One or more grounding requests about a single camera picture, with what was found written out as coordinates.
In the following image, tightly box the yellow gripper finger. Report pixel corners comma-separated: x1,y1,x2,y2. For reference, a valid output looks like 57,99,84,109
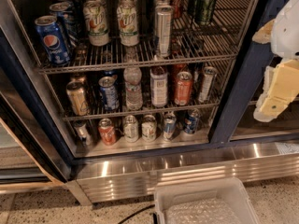
253,59,299,122
252,20,275,44

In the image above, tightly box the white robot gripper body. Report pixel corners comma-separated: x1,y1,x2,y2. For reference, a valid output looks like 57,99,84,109
270,0,299,59

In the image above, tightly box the silver redbull can front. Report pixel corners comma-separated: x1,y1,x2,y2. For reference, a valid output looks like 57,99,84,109
154,5,173,57

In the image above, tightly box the silver slim can middle shelf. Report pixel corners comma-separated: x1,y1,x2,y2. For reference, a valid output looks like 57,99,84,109
198,66,218,103

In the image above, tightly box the green can front top shelf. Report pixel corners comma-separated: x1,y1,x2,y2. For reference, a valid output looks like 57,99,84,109
194,0,217,25

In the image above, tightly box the orange can middle shelf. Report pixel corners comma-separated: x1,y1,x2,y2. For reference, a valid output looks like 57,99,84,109
174,71,192,105

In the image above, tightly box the blue pepsi can bottom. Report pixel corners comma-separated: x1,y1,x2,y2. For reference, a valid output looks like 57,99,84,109
183,108,200,134

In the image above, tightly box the blue pepsi can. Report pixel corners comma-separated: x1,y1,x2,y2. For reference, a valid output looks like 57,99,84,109
183,108,200,134
35,15,71,66
50,2,78,48
56,0,81,17

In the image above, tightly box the blue silver can bottom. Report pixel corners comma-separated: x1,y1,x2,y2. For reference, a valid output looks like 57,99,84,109
163,113,177,141

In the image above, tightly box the white 7up can right front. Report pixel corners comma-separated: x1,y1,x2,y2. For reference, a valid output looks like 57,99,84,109
117,1,139,47

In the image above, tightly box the white can bottom middle right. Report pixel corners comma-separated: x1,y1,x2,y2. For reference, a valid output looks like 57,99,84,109
141,115,157,142

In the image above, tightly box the white can bottom middle left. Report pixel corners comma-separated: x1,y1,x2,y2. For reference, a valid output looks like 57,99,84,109
123,115,139,143

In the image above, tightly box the blue can middle shelf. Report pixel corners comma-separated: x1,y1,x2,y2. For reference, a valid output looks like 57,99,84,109
98,77,119,111

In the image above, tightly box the white 7up can left front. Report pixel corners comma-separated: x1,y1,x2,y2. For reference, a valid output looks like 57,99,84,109
83,1,109,47

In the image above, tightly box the red can bottom shelf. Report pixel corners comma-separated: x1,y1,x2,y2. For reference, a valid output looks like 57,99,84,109
98,119,116,146

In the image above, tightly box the steel fridge base grille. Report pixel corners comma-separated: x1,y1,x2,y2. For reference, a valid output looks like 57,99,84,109
66,140,299,205

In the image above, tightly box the gold can middle shelf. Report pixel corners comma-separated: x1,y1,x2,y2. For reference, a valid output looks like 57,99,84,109
66,81,90,116

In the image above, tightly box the silver can bottom left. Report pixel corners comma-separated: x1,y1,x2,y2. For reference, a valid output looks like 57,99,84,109
73,120,93,146

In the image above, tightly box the blue pepsi can front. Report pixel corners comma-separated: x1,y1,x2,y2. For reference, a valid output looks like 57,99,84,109
35,15,71,66

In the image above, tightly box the open fridge door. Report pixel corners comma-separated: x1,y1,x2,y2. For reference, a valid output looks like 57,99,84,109
0,28,74,195

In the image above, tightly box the white labelled bottle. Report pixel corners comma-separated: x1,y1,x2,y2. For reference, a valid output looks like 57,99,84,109
150,65,168,107

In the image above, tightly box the white plastic bin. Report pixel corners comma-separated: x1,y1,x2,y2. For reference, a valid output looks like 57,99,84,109
154,177,260,224

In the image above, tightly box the clear water bottle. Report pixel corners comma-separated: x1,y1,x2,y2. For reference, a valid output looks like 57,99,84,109
123,47,143,111

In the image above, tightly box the bubble wrap sheet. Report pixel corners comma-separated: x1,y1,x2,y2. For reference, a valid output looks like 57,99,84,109
164,198,241,224

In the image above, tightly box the blue fridge centre post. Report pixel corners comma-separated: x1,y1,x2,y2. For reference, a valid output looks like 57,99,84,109
208,0,288,144

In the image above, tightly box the top wire fridge shelf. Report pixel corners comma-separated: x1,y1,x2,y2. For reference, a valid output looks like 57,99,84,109
39,0,251,75

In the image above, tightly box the wire fridge shelf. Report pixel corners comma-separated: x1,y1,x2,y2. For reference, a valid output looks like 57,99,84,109
49,58,233,121
39,0,251,75

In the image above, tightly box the black cable on floor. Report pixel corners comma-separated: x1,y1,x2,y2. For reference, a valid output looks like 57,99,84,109
116,203,156,224

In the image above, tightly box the middle wire fridge shelf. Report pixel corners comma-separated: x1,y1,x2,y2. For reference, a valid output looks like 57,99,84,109
49,58,233,121

